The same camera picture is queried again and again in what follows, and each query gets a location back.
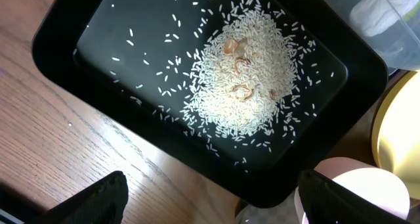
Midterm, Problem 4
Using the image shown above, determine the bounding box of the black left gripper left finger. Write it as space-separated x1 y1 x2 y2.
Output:
31 171 129 224

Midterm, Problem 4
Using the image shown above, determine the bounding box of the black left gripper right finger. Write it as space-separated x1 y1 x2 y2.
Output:
298 169 407 224

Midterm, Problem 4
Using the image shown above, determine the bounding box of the pink white bowl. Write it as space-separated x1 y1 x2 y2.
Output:
314 157 410 220

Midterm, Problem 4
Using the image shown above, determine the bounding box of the yellow plate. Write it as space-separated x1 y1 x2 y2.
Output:
371 72 419 200

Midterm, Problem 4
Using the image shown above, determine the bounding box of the clump of cooked rice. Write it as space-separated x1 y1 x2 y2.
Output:
108 0 335 168

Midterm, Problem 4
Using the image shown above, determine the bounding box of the white tissue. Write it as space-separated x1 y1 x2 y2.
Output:
349 0 419 37

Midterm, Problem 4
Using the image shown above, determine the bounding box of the black waste tray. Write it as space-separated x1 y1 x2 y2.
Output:
32 0 388 208

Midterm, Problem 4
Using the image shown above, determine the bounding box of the clear plastic bin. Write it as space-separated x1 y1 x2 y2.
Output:
324 0 419 71

